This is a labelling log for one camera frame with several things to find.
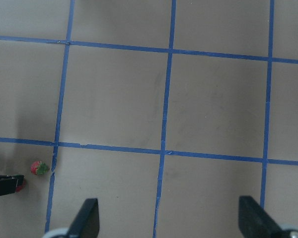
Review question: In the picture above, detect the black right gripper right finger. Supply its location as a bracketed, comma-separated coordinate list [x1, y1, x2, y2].
[238, 196, 283, 238]

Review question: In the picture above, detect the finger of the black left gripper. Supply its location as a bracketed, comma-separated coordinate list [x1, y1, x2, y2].
[0, 175, 24, 196]

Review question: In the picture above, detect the red strawberry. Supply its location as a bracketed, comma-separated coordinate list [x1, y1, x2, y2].
[30, 161, 50, 175]
[15, 179, 26, 192]

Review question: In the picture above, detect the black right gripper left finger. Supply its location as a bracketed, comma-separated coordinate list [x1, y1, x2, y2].
[67, 198, 100, 238]

